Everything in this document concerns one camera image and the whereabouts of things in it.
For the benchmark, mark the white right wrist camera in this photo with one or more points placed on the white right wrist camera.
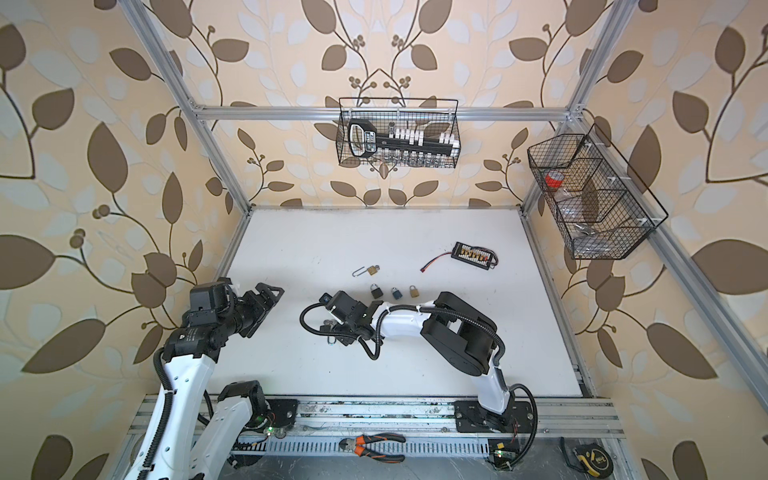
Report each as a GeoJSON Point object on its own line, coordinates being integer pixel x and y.
{"type": "Point", "coordinates": [340, 300]}

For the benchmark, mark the black parallel charging board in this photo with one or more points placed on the black parallel charging board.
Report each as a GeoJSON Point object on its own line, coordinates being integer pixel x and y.
{"type": "Point", "coordinates": [480, 257]}

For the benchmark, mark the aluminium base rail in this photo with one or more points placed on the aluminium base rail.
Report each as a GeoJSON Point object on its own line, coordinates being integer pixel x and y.
{"type": "Point", "coordinates": [340, 416]}

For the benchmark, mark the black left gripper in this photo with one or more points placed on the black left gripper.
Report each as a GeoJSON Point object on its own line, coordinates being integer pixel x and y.
{"type": "Point", "coordinates": [257, 307]}

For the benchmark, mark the yellow black tape measure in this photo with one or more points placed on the yellow black tape measure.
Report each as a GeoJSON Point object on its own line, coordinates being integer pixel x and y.
{"type": "Point", "coordinates": [594, 461]}

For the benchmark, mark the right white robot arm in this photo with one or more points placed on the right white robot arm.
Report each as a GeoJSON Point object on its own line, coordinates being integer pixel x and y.
{"type": "Point", "coordinates": [464, 337]}

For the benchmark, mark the side wire basket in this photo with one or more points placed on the side wire basket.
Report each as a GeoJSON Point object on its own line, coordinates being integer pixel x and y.
{"type": "Point", "coordinates": [604, 209]}

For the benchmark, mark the back wire basket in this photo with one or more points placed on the back wire basket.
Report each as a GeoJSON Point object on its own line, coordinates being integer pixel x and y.
{"type": "Point", "coordinates": [432, 114]}

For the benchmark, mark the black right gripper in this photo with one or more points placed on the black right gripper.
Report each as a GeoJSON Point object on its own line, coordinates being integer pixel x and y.
{"type": "Point", "coordinates": [341, 334]}

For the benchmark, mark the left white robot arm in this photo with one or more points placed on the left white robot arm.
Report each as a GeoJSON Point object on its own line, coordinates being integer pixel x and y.
{"type": "Point", "coordinates": [171, 449]}

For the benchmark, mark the black socket holder rail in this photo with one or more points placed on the black socket holder rail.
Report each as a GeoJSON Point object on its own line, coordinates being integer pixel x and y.
{"type": "Point", "coordinates": [367, 140]}

